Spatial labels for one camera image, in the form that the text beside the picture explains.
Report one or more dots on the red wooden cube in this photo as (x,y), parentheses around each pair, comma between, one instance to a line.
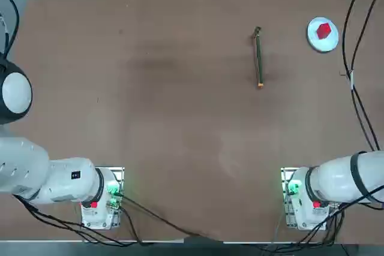
(324,31)

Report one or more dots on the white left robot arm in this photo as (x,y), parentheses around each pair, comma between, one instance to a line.
(60,178)

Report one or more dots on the light blue round plate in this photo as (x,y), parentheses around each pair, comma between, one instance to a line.
(318,44)

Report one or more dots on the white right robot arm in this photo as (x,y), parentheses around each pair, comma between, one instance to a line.
(336,175)

